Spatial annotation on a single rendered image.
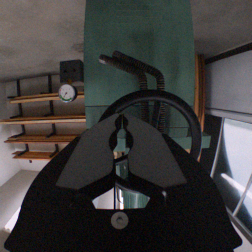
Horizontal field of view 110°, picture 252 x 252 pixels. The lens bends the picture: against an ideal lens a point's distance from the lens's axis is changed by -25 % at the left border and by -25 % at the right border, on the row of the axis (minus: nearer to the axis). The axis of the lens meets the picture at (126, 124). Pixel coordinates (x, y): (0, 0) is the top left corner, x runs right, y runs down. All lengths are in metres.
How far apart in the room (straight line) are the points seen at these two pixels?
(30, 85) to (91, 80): 3.32
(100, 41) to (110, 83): 0.16
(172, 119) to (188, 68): 0.21
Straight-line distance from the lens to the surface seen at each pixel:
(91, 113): 0.47
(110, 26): 0.53
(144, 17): 0.56
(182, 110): 0.30
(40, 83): 3.56
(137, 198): 0.77
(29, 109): 3.77
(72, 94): 0.43
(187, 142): 0.55
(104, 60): 0.37
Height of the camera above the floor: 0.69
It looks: 12 degrees up
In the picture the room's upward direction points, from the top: 179 degrees clockwise
